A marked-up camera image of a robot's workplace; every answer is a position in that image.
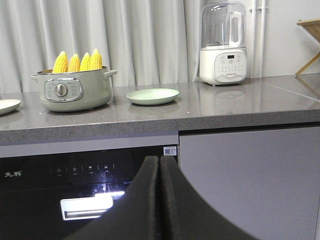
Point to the green plate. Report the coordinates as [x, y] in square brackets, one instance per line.
[152, 96]

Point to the white plate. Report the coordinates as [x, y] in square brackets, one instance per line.
[8, 105]

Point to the green electric cooking pot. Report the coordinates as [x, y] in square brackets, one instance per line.
[74, 91]

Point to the white blender machine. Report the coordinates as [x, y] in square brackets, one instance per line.
[222, 48]

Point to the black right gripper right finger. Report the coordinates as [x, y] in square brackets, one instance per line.
[185, 214]

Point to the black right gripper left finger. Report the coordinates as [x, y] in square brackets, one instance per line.
[133, 216]

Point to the black built-in sterilizer cabinet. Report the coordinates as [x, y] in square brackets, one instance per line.
[50, 196]

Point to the grey cabinet door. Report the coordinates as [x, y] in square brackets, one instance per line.
[267, 182]

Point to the yellow corn cob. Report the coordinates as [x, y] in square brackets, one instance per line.
[74, 64]
[95, 60]
[61, 63]
[85, 63]

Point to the white wall pipe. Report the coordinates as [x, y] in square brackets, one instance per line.
[258, 12]

